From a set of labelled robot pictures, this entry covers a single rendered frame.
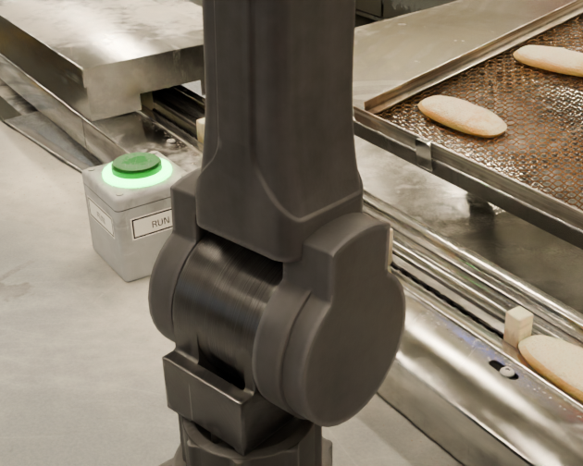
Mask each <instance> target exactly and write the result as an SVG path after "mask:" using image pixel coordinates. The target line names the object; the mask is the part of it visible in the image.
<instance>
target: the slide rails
mask: <svg viewBox="0 0 583 466"><path fill-rule="evenodd" d="M152 94H153V102H154V103H156V104H158V105H160V106H161V107H163V108H164V109H166V110H168V112H170V113H171V114H173V115H174V116H176V117H178V118H180V119H181V120H183V121H184V122H186V123H188V124H189V125H191V126H192V127H194V128H195V129H197V127H196V120H197V119H200V118H204V117H205V116H204V115H202V114H201V113H199V112H197V111H196V110H194V109H192V108H191V107H189V106H188V105H186V104H184V103H183V102H181V101H179V100H178V99H176V98H174V97H173V96H171V95H169V94H168V93H166V92H164V91H162V90H155V91H152ZM141 106H142V111H144V113H145V114H147V115H148V116H150V117H152V118H153V119H155V120H156V121H158V122H159V123H161V124H162V125H164V126H165V127H167V128H168V129H170V130H172V131H173V132H175V133H176V134H178V135H179V136H181V137H182V138H183V139H184V140H186V141H188V142H189V143H191V144H192V145H194V146H195V147H197V148H198V149H200V150H201V151H202V150H203V148H204V145H203V144H202V143H201V142H199V141H198V140H196V139H195V138H194V137H192V136H191V135H189V134H188V133H186V132H184V131H183V130H181V129H179V128H178V127H176V126H175V125H173V124H172V123H170V122H169V121H167V120H166V119H164V118H163V117H161V116H160V115H158V114H157V113H155V112H154V111H152V110H151V109H149V108H148V107H146V106H145V105H143V104H141ZM392 253H393V254H394V255H396V256H397V257H399V258H400V259H402V260H404V261H405V262H407V263H408V264H410V265H412V266H413V267H414V268H416V269H417V270H419V271H421V272H422V273H424V274H425V275H427V276H429V277H431V278H432V279H434V280H435V281H437V282H438V283H440V284H442V285H443V286H444V287H446V288H447V289H449V290H451V291H452V292H454V293H455V294H457V295H458V296H460V297H462V298H463V299H465V300H467V301H469V302H470V303H472V304H473V305H475V306H476V307H478V308H479V309H480V310H482V311H483V312H485V313H487V314H489V315H490V316H492V317H493V318H495V319H496V320H498V321H500V322H501V323H503V324H504V325H505V318H506V312H508V311H510V310H512V309H513V308H515V307H518V306H520V305H518V304H516V303H515V302H513V301H511V300H509V299H507V298H506V297H504V296H503V295H502V294H500V293H499V292H497V291H495V290H494V289H492V288H490V287H488V286H486V285H485V284H483V283H481V282H480V281H478V280H476V279H475V278H473V277H472V276H470V275H468V274H467V273H465V272H463V271H462V270H460V269H458V268H457V267H455V266H453V265H452V264H449V263H448V262H446V261H444V260H443V259H441V258H440V257H439V256H437V255H435V254H434V253H432V252H430V251H428V250H427V249H425V248H423V247H422V246H420V245H418V244H417V243H415V242H413V241H412V240H410V239H409V238H407V237H405V236H404V235H402V234H400V233H399V232H397V231H395V230H393V240H392ZM388 271H389V272H390V273H392V274H394V275H395V276H396V277H398V279H399V281H400V282H401V284H403V285H404V286H406V287H407V288H409V289H411V290H412V291H413V292H414V293H416V294H417V295H419V296H420V297H422V298H423V299H425V300H427V301H428V302H430V303H431V304H433V305H434V306H436V307H437V308H439V309H440V310H442V311H443V312H445V313H447V314H448V315H450V316H451V317H452V318H453V319H455V320H456V321H458V322H459V323H461V324H462V325H464V326H466V327H467V328H469V329H470V330H472V331H473V332H475V333H476V334H478V335H479V336H481V337H483V338H484V339H486V340H487V341H489V343H491V344H492V345H494V346H495V347H497V348H498V349H500V350H502V351H503V352H505V353H506V354H508V355H509V356H511V357H512V358H514V359H515V360H517V361H518V362H520V363H522V364H523V365H525V366H526V367H527V368H528V369H530V370H531V371H533V372H534V373H536V374H538V375H539V376H541V377H542V378H544V379H545V380H547V379H546V378H545V377H543V376H542V375H541V374H539V373H538V372H537V371H536V370H534V369H533V368H532V367H531V366H530V365H529V364H528V363H527V362H526V361H525V359H524V358H523V356H522V355H521V352H520V350H519V349H517V348H515V347H514V346H512V345H511V344H509V343H507V342H506V341H504V340H503V339H501V338H500V337H498V336H496V335H495V334H493V333H492V332H490V331H489V330H488V329H486V328H485V327H483V326H482V325H480V324H478V323H477V322H475V321H474V320H472V319H471V318H469V317H468V316H466V315H465V314H463V313H461V312H459V311H458V310H456V309H455V308H454V307H453V306H451V305H450V304H448V303H447V302H445V301H444V300H442V299H440V298H438V297H437V296H435V295H434V294H432V293H431V292H429V291H428V290H426V289H425V288H423V287H421V286H420V285H418V284H417V283H416V282H414V281H413V280H411V279H410V278H408V277H407V276H405V275H403V274H402V273H400V272H399V271H397V270H396V269H394V268H392V267H391V266H389V265H388ZM537 335H543V336H548V337H556V338H560V339H561V340H564V341H566V342H569V343H571V344H573V345H576V346H578V347H580V348H582V349H583V343H581V342H579V341H578V340H576V339H575V338H573V337H571V336H569V335H567V334H566V333H565V332H563V331H562V330H560V329H558V328H557V327H555V326H553V325H551V324H549V323H548V322H546V321H544V320H543V319H541V318H539V317H538V316H537V315H535V314H534V313H533V323H532V329H531V336H537ZM547 381H548V382H550V381H549V380H547ZM550 383H551V382H550ZM551 384H552V383H551ZM554 386H555V385H554ZM556 387H558V386H556ZM558 388H559V387H558ZM559 389H561V388H559ZM561 390H562V389H561ZM562 391H563V390H562Z"/></svg>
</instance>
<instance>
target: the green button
mask: <svg viewBox="0 0 583 466"><path fill-rule="evenodd" d="M111 170H112V175H114V176H115V177H117V178H125V179H139V178H148V177H151V176H153V175H155V174H157V173H159V172H160V171H161V170H162V161H161V159H160V158H159V157H158V156H156V155H155V154H152V153H127V154H123V155H121V156H120V157H118V158H116V159H115V160H114V161H113V162H112V164H111Z"/></svg>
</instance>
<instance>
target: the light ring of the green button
mask: <svg viewBox="0 0 583 466"><path fill-rule="evenodd" d="M159 158H160V157H159ZM160 159H161V161H162V167H163V168H162V170H161V171H160V172H159V173H157V174H155V175H153V176H151V177H148V178H139V179H125V178H117V177H115V176H114V175H112V173H111V171H112V170H111V164H112V163H111V164H109V165H108V166H106V167H105V168H104V170H103V179H104V181H105V182H107V183H108V184H111V185H113V186H117V187H122V188H139V187H145V186H150V185H154V184H156V183H158V182H161V181H163V180H165V179H166V178H168V177H169V176H170V174H171V172H172V167H171V164H170V163H169V162H168V161H167V160H165V159H162V158H160Z"/></svg>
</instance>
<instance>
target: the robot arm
mask: <svg viewBox="0 0 583 466"><path fill-rule="evenodd" d="M355 1H356V0H202V9H203V33H204V57H205V136H204V148H203V157H202V164H201V167H199V168H197V169H195V170H193V171H192V172H190V173H188V174H186V175H185V176H183V177H182V178H180V179H179V180H178V181H176V182H175V183H174V184H173V185H171V187H170V199H171V213H172V233H171V234H170V236H169V237H168V239H167V240H166V242H165V244H164V245H163V247H162V249H161V250H160V252H159V254H158V256H157V258H156V261H155V264H154V267H153V270H152V274H151V277H150V281H149V290H148V304H149V312H150V315H151V317H152V320H153V323H154V325H155V327H156V329H157V330H158V331H159V332H160V333H161V334H162V335H163V336H164V337H166V338H167V339H169V340H171V341H173V342H174V343H175V345H176V347H175V349H174V350H172V351H171V352H170V353H168V354H167V355H165V356H163V357H162V362H163V370H164V377H165V386H166V393H167V406H168V407H169V408H170V409H172V410H173V411H174V412H176V413H177V414H178V418H179V427H180V445H179V447H178V448H177V451H176V453H175V455H174V457H173V458H172V459H170V460H167V461H165V462H164V463H162V464H160V465H158V466H332V442H331V441H330V440H328V439H326V438H324V437H323V436H322V426H324V427H331V426H336V425H339V424H341V423H344V422H346V421H348V420H350V419H351V418H353V417H354V416H355V415H356V414H357V413H358V412H359V411H360V410H361V409H363V408H364V407H365V405H366V404H367V403H368V402H369V401H370V400H371V399H372V398H373V397H374V395H375V394H376V393H377V391H378V390H379V388H380V387H381V385H382V383H383V382H384V380H385V378H386V377H387V375H388V373H389V371H390V369H391V367H392V365H393V362H394V360H395V358H396V355H397V353H398V350H399V348H400V345H401V342H402V337H403V331H404V326H405V316H406V300H405V295H404V291H403V286H402V284H401V282H400V281H399V279H398V277H396V276H395V275H394V274H392V273H390V272H389V271H388V259H389V245H390V231H391V224H389V223H387V222H384V221H381V220H379V219H377V218H374V217H371V216H369V215H364V214H363V202H364V186H363V181H362V178H361V176H360V173H359V171H358V167H357V161H356V153H355V144H354V120H353V68H354V23H355Z"/></svg>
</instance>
